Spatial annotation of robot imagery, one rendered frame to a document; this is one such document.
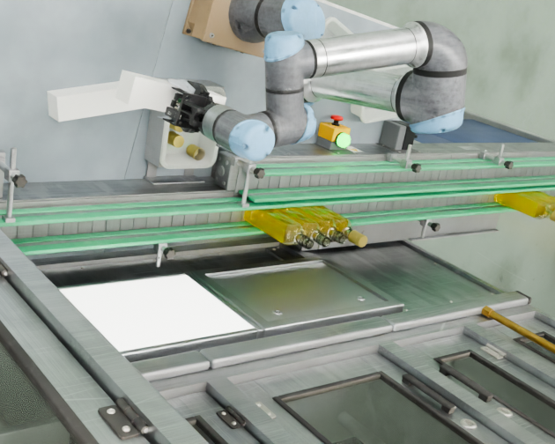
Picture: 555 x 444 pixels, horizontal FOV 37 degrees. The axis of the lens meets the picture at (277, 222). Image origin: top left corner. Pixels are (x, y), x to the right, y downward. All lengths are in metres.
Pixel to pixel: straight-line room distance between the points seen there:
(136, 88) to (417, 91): 0.60
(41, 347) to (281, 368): 0.89
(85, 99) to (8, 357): 1.12
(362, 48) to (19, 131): 0.87
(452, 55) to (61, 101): 0.91
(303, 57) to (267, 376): 0.70
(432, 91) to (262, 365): 0.70
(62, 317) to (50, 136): 1.08
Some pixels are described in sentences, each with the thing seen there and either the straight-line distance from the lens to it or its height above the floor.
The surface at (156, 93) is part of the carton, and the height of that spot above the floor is 1.11.
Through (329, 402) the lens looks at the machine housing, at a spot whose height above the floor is 1.57.
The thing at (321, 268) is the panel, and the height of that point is 1.05.
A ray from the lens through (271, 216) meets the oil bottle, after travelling 2.25.
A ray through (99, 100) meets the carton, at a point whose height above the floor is 0.81.
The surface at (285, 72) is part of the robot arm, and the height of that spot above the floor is 1.41.
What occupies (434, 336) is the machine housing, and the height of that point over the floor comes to 1.43.
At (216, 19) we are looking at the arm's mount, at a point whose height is 0.85.
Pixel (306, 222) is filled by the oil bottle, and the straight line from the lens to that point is 2.24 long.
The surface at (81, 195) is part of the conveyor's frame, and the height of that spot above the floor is 0.86.
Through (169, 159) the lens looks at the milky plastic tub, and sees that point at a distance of 2.24.
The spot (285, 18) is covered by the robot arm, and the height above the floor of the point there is 1.05.
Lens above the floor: 2.64
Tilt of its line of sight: 46 degrees down
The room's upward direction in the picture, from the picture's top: 121 degrees clockwise
